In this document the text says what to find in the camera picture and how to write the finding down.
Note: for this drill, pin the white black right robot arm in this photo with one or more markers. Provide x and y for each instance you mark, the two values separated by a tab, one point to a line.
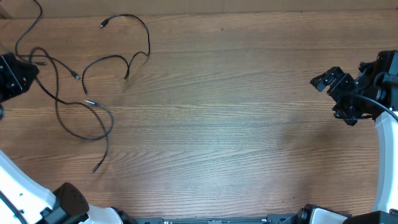
372	95

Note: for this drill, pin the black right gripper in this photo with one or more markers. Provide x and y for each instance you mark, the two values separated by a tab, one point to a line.
342	80

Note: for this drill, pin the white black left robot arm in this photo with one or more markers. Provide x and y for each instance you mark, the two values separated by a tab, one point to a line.
22	199

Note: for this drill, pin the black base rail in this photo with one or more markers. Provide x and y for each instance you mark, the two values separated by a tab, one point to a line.
269	219

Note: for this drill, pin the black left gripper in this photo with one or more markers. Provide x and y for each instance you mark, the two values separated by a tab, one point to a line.
10	67

